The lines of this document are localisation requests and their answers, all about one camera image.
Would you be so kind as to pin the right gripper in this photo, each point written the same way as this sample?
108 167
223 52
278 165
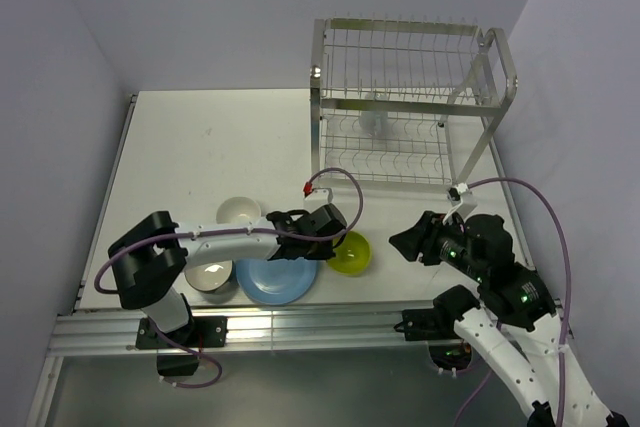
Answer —
426 230

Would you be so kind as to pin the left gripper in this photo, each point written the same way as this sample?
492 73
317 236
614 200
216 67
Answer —
323 253

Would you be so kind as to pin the lime green bowl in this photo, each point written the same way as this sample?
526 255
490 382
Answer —
352 254

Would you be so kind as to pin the white ceramic bowl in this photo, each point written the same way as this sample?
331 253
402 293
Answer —
237 210

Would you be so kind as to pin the pale blue mug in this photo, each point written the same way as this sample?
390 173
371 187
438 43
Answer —
374 122

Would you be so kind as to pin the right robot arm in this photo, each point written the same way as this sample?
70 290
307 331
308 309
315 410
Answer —
510 319

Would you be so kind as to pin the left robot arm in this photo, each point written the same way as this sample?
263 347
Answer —
144 263

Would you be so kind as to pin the steel two-tier dish rack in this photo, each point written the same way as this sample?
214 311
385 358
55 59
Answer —
446 88

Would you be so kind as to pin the blue plate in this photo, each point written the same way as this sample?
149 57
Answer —
276 282

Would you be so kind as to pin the grey-rimmed white bowl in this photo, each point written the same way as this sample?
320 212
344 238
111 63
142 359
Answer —
209 278

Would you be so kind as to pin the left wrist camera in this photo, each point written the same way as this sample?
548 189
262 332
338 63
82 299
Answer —
315 197

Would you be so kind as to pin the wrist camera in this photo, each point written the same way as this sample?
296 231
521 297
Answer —
462 202
315 197

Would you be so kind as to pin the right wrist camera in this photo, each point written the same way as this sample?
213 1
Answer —
462 202

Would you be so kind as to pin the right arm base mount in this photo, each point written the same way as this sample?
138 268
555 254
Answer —
447 350

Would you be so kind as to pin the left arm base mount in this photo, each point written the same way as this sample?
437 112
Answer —
181 353

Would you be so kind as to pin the aluminium mounting rail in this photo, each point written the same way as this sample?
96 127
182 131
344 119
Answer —
315 327

